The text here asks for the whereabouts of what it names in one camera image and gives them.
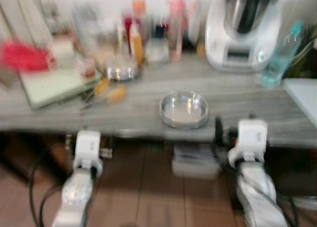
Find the tall pink bottle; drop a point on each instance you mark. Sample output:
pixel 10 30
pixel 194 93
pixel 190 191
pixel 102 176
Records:
pixel 176 28

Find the large steel bowl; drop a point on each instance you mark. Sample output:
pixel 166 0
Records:
pixel 184 110

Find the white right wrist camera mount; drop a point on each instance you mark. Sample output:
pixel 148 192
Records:
pixel 252 138

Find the pale green cutting board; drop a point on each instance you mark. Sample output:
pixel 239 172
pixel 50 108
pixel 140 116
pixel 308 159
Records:
pixel 52 85

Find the small cup with red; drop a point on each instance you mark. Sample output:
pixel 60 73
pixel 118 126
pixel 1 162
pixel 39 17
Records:
pixel 86 68

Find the grey plastic storage box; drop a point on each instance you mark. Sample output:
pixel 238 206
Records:
pixel 195 162

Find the yellow sauce bottle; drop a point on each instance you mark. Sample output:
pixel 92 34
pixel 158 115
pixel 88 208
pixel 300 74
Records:
pixel 136 43

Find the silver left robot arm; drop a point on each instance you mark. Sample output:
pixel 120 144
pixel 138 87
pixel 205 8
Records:
pixel 77 192

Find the teal plastic water bottle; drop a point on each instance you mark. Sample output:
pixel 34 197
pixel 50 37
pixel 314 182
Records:
pixel 280 58

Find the white mug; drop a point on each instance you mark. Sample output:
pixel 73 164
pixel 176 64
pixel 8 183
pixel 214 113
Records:
pixel 63 53

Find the white kitchen food processor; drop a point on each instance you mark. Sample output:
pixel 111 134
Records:
pixel 242 43

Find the clear glass jar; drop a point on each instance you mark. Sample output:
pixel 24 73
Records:
pixel 157 51

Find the red cloth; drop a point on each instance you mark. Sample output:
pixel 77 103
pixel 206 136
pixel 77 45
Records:
pixel 22 56

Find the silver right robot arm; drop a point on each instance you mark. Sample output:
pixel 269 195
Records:
pixel 257 192

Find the small steel bowl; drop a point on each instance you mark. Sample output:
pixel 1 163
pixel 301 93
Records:
pixel 122 71

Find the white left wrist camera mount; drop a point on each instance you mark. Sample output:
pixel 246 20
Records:
pixel 87 145

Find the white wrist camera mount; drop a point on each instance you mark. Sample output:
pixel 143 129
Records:
pixel 252 138
pixel 87 145

